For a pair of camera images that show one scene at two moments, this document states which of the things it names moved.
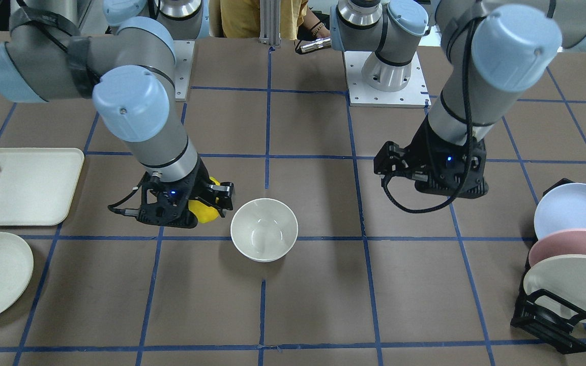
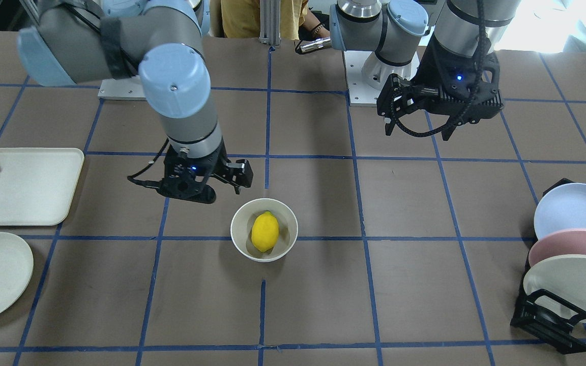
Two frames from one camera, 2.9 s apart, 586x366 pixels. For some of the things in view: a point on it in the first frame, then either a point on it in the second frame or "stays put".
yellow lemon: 205,213 to 265,231
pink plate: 574,241 stays put
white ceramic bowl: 264,230 stays put
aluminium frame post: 270,22 stays put
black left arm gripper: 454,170 to 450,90
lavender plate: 576,206 stays put
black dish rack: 548,317 stays put
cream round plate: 0,267 stays put
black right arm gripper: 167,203 to 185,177
